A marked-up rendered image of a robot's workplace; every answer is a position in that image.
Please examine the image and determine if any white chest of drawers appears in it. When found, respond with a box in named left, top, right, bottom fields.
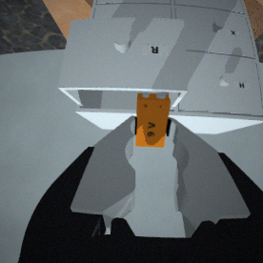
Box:
left=75, top=0, right=263, bottom=134

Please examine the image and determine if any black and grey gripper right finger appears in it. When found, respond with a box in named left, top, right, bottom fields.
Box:
left=166, top=117, right=263, bottom=251

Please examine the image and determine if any grey drawer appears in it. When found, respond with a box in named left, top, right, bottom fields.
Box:
left=58, top=17, right=188, bottom=111
left=174, top=0, right=244, bottom=14
left=178, top=54, right=263, bottom=117
left=94, top=6, right=172, bottom=19
left=96, top=0, right=171, bottom=5
left=175, top=8, right=255, bottom=59

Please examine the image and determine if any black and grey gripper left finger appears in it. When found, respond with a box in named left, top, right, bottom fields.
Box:
left=18, top=115, right=137, bottom=263

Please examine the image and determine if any orange 9v battery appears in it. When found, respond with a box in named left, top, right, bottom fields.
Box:
left=135, top=92, right=171, bottom=148

